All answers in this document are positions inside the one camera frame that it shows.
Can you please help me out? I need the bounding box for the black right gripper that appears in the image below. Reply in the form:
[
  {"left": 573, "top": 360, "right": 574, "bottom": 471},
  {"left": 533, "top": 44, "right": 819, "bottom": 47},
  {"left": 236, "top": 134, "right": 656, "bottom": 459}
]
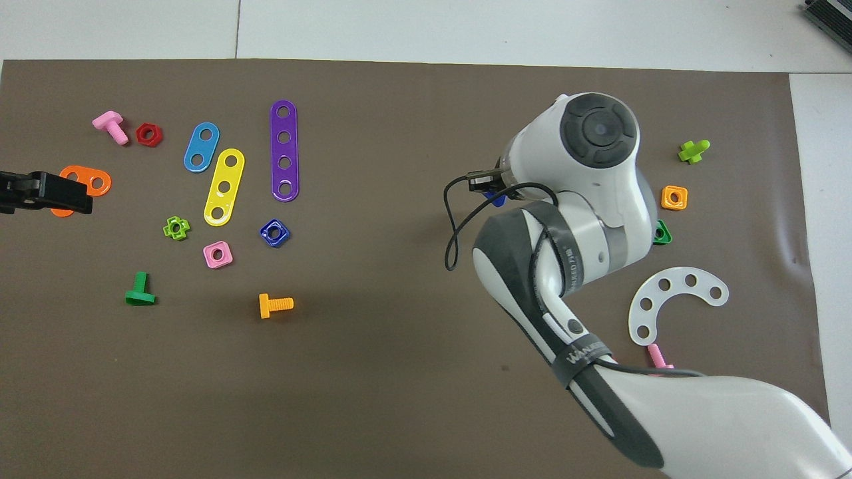
[{"left": 467, "top": 169, "right": 507, "bottom": 194}]

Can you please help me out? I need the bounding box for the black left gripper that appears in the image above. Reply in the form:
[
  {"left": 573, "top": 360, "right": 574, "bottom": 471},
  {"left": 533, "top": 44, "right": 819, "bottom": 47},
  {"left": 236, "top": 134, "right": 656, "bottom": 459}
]
[{"left": 0, "top": 171, "right": 93, "bottom": 216}]

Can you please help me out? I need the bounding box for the dark blue square toy nut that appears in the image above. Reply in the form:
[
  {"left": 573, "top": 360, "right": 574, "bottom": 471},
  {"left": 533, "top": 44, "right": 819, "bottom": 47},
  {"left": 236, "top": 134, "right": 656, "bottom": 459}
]
[{"left": 260, "top": 219, "right": 292, "bottom": 249}]

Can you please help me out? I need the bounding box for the green toy screw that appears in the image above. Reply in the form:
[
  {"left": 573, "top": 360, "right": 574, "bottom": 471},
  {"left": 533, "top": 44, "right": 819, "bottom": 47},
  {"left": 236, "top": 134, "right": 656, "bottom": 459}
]
[{"left": 124, "top": 271, "right": 158, "bottom": 307}]

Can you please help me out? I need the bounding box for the pink square toy nut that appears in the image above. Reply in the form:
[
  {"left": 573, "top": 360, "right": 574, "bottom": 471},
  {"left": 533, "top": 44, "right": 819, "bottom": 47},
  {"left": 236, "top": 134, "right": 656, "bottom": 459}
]
[{"left": 203, "top": 241, "right": 234, "bottom": 269}]

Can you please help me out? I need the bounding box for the lime cross-head toy screw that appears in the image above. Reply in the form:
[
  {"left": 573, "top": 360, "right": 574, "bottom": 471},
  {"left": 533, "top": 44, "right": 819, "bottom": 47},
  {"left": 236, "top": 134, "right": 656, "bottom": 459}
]
[{"left": 678, "top": 139, "right": 711, "bottom": 165}]

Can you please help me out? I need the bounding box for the orange-yellow toy screw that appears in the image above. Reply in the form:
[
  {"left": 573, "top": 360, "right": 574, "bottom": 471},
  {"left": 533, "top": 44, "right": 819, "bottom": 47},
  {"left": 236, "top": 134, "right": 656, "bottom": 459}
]
[{"left": 259, "top": 293, "right": 295, "bottom": 319}]

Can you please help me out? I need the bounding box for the orange heart-shaped toy plate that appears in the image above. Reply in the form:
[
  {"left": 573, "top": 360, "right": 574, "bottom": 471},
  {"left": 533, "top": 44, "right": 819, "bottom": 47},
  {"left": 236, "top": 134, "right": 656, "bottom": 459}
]
[{"left": 51, "top": 165, "right": 112, "bottom": 218}]

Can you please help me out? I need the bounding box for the blue two-hole toy plate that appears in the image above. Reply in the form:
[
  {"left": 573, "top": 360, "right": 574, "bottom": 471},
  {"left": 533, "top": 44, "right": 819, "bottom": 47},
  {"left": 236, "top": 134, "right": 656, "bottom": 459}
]
[{"left": 183, "top": 122, "right": 220, "bottom": 174}]

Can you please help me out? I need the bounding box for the yellow three-hole toy plate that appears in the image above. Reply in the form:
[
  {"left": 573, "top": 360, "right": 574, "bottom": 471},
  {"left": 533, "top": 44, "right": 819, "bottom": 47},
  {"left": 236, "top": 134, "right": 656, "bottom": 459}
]
[{"left": 203, "top": 148, "right": 246, "bottom": 228}]

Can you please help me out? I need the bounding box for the purple four-hole toy plate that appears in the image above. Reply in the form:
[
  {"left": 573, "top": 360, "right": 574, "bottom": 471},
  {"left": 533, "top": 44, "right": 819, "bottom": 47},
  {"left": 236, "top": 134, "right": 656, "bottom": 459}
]
[{"left": 270, "top": 100, "right": 300, "bottom": 202}]

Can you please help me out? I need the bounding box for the white curved five-hole plate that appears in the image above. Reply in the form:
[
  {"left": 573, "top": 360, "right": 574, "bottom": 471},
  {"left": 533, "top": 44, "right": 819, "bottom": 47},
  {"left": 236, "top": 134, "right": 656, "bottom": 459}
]
[{"left": 628, "top": 267, "right": 730, "bottom": 347}]

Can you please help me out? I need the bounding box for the brown table mat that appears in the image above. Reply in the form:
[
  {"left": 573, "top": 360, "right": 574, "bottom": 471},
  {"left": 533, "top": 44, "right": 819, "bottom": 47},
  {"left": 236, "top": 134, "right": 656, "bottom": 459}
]
[{"left": 0, "top": 59, "right": 838, "bottom": 479}]

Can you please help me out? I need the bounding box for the grey ribbed device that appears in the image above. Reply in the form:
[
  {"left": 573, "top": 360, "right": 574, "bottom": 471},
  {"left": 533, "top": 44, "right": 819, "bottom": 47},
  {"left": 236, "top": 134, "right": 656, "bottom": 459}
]
[{"left": 801, "top": 0, "right": 852, "bottom": 38}]

